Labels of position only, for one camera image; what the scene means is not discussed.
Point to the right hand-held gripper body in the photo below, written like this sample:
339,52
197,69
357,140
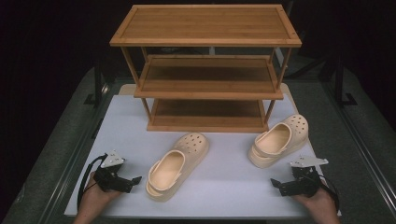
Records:
306,183

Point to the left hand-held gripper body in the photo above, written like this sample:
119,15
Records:
109,180

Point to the cream clog shoe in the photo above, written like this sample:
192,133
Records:
174,169
277,141

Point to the three-tier wooden shoe rack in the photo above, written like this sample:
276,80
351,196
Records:
205,26

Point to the person's left hand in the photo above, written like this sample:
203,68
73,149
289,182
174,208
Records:
98,197

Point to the person's right hand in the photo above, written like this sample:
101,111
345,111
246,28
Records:
320,203

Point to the black metal stand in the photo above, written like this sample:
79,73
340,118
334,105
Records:
98,84
340,84

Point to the metal frame rail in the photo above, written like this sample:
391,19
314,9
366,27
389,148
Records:
364,149
70,174

